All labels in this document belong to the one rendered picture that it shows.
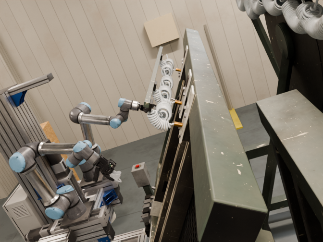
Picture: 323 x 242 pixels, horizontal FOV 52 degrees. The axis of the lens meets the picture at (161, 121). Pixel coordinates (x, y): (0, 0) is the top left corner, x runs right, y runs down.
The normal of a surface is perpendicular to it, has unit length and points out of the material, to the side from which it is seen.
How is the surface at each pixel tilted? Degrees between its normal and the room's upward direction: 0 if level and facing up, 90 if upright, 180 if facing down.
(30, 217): 90
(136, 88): 90
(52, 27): 90
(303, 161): 0
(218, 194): 33
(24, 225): 90
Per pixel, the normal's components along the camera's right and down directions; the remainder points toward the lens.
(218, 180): 0.22, -0.90
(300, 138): -0.34, -0.87
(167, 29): -0.04, 0.39
